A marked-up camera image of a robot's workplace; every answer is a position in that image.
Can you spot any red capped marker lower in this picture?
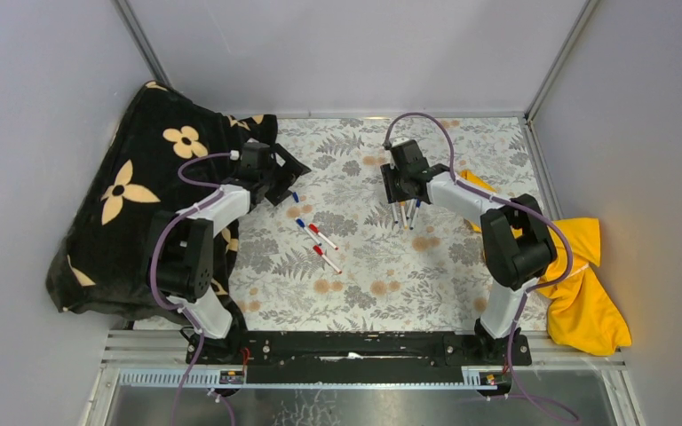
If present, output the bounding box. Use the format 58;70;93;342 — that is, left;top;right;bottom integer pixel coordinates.
313;245;343;274

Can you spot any blue capped marker right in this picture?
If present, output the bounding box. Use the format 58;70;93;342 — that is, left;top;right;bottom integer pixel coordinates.
408;200;421;230

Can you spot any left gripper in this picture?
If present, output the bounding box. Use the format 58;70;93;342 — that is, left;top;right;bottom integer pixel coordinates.
258;145;309;207

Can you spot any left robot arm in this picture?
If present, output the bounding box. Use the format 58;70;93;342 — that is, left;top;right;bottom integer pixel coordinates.
142;139;311;365

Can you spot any yellow capped marker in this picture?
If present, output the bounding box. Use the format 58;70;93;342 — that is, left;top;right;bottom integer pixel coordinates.
399;201;408;230

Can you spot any blue capped marker left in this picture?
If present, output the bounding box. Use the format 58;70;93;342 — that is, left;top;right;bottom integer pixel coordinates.
296;218;322;247

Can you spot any red capped marker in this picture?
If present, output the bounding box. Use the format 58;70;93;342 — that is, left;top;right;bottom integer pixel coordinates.
308;224;339;250
313;245;343;274

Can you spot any red capped marker upper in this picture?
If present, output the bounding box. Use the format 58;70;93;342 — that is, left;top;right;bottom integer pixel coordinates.
308;224;339;250

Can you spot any black floral blanket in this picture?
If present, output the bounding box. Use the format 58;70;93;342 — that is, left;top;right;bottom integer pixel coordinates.
45;81;278;324

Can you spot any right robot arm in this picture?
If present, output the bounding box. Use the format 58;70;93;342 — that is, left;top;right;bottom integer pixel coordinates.
381;139;557;366

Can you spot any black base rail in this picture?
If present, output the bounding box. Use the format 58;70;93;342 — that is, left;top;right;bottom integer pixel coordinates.
184;331;532;385

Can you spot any yellow cloth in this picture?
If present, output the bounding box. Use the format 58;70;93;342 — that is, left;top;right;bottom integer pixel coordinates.
457;169;633;358

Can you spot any blue capped marker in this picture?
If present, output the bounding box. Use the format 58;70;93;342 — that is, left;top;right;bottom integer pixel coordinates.
296;218;322;247
408;200;421;230

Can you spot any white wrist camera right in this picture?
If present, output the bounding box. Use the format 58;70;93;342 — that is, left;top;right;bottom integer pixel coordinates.
389;137;410;147

